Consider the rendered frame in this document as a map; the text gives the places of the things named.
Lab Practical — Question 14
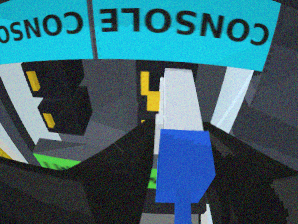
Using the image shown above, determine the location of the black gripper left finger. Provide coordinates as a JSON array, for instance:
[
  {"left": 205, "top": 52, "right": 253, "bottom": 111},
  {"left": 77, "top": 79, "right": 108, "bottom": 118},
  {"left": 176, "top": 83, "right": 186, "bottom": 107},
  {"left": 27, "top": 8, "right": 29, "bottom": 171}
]
[{"left": 0, "top": 119, "right": 156, "bottom": 224}]

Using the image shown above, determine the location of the blue ethernet cable with plug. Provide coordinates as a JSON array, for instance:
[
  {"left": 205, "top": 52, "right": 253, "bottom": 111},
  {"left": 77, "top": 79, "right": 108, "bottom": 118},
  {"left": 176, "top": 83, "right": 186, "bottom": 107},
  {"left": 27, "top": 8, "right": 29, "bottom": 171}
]
[{"left": 148, "top": 68, "right": 216, "bottom": 224}]

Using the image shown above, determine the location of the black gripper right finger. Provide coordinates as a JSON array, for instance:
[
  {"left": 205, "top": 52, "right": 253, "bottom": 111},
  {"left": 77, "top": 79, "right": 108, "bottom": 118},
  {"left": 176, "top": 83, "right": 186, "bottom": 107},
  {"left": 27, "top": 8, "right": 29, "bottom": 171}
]
[{"left": 202, "top": 121, "right": 298, "bottom": 224}]

